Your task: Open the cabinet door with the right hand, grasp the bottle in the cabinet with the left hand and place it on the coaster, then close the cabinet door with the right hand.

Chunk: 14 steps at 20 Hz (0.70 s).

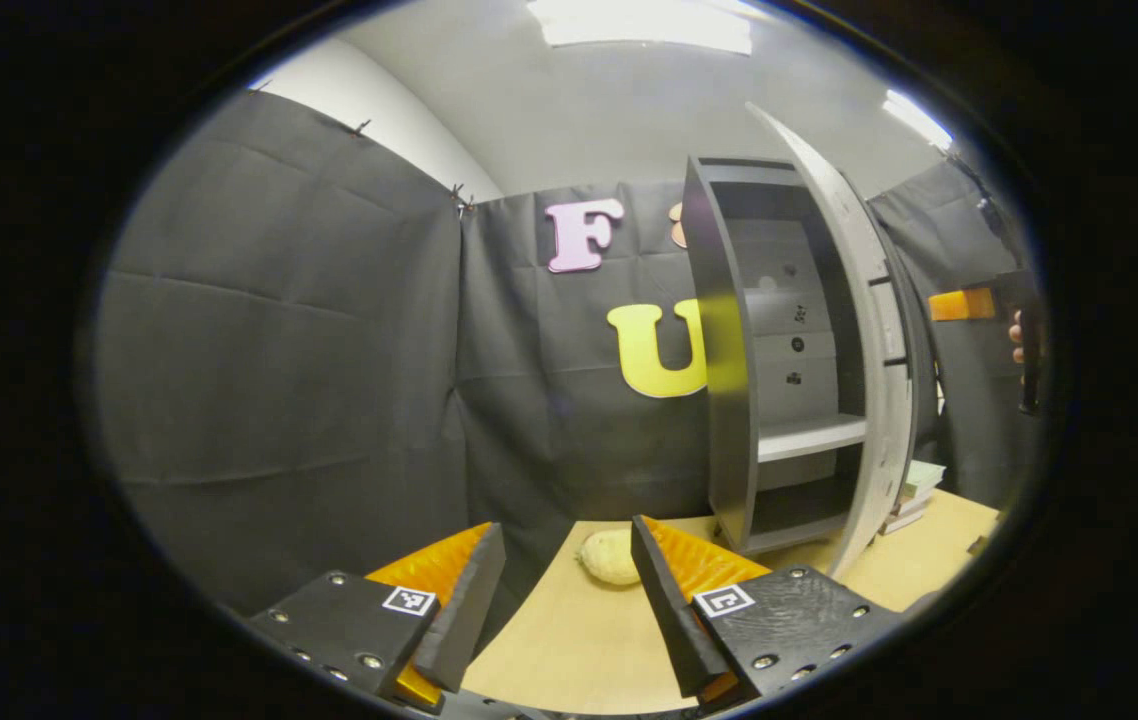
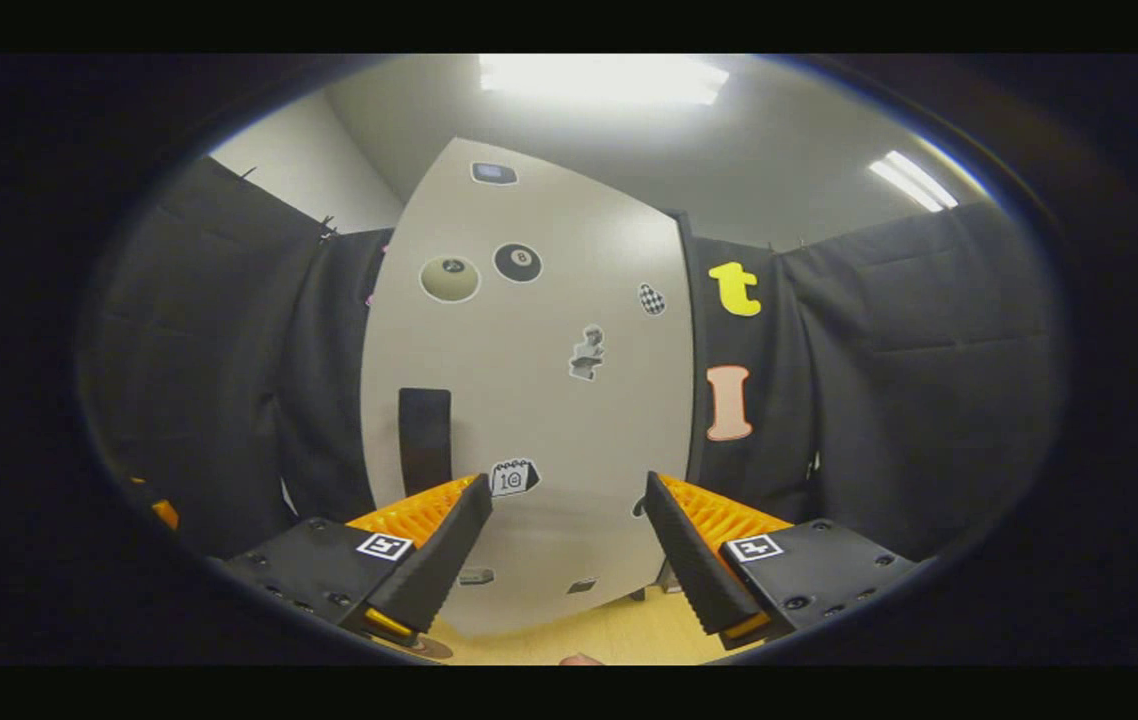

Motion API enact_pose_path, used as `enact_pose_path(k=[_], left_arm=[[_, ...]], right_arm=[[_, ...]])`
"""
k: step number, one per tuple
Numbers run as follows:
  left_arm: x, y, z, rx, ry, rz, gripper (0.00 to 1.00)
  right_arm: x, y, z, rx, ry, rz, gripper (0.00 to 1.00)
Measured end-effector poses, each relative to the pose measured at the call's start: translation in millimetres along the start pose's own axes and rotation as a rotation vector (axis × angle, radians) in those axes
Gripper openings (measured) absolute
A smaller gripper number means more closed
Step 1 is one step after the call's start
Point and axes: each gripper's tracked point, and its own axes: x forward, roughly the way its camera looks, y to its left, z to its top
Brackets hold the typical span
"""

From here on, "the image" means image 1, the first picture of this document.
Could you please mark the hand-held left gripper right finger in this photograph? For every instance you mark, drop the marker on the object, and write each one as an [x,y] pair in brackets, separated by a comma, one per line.
[674,620]

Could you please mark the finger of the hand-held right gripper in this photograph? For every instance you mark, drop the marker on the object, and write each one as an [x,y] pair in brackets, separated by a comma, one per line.
[959,304]

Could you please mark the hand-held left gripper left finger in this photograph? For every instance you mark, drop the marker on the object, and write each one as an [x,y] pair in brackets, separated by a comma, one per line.
[464,620]

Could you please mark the white cabinet door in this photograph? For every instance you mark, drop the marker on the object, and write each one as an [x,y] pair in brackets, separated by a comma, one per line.
[884,450]

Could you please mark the grey cabinet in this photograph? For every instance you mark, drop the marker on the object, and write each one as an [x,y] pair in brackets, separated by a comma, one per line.
[724,400]

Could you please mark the pale yellow round bun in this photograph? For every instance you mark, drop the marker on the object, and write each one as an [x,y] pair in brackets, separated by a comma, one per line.
[607,558]

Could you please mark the green book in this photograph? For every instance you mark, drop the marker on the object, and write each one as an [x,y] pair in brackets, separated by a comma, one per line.
[924,478]

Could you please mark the small ceiling light panel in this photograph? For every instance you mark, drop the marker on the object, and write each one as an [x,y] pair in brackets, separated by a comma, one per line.
[917,118]

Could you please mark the brown book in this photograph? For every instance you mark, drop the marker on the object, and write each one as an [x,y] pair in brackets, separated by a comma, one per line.
[914,508]

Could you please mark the grey book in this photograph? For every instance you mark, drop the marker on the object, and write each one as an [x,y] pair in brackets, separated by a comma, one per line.
[901,524]

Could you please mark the black backdrop cloth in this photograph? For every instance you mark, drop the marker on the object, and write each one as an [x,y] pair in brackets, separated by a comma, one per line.
[279,350]

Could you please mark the large ceiling light panel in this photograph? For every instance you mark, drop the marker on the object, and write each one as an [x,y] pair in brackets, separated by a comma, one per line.
[639,25]

